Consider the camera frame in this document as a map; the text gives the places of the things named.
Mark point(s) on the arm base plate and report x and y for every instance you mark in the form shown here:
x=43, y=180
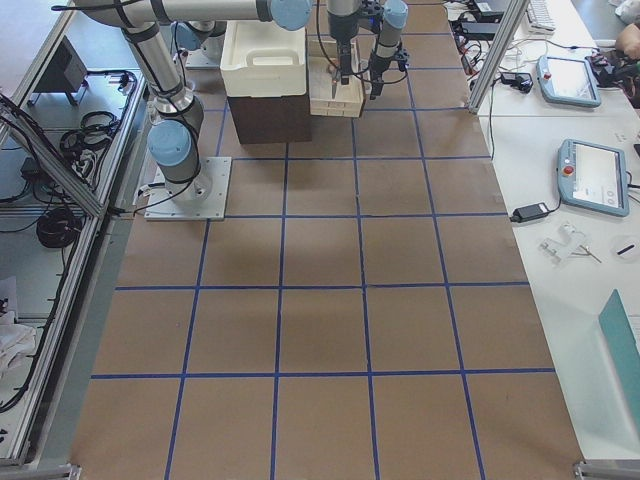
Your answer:
x=207, y=57
x=205, y=198

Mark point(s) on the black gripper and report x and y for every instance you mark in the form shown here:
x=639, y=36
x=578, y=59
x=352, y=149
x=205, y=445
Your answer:
x=379, y=69
x=343, y=52

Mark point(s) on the aluminium frame post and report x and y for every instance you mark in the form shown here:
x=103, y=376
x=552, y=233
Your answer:
x=503, y=37

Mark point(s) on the far teach pendant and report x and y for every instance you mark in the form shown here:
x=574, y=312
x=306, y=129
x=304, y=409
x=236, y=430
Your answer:
x=567, y=81

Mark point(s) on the teach pendant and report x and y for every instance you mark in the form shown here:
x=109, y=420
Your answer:
x=593, y=177
x=567, y=81

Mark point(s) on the wooden drawer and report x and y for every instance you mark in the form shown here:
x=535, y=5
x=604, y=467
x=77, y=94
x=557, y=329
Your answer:
x=327, y=95

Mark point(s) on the orange grey scissors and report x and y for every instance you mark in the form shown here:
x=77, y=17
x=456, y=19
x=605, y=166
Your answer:
x=334, y=73

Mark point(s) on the black power adapter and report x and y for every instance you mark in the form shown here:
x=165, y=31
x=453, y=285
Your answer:
x=531, y=212

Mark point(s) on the near teach pendant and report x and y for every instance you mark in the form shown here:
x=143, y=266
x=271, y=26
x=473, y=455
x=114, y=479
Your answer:
x=593, y=177

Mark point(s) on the dark brown drawer cabinet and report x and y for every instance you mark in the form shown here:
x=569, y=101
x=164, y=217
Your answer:
x=267, y=120

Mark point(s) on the white plastic tray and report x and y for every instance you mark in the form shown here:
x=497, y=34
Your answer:
x=261, y=59

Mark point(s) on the teal board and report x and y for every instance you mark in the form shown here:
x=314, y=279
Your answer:
x=616, y=328

